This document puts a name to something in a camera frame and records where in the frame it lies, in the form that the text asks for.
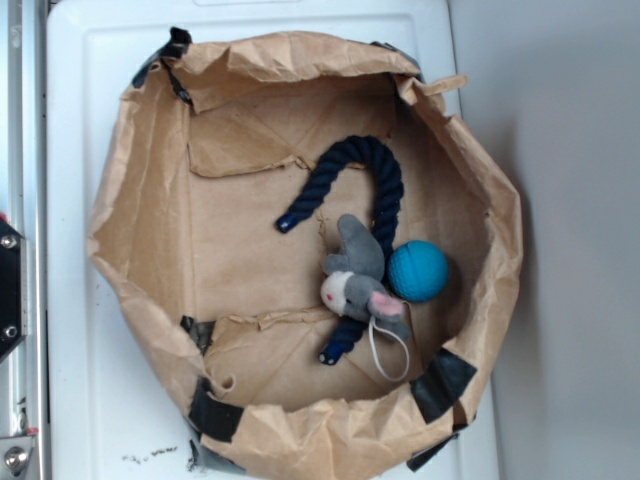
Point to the grey plush mouse toy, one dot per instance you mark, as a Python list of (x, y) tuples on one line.
[(354, 291)]

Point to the blue dimpled foam ball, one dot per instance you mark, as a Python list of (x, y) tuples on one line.
[(418, 271)]

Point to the brown paper lined bin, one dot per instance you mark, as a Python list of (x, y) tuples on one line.
[(229, 167)]

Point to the white plastic tray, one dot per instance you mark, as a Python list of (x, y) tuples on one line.
[(109, 416)]

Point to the black metal bracket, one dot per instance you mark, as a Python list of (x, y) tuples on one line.
[(11, 306)]

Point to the aluminium frame rail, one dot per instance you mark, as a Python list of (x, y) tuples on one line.
[(25, 431)]

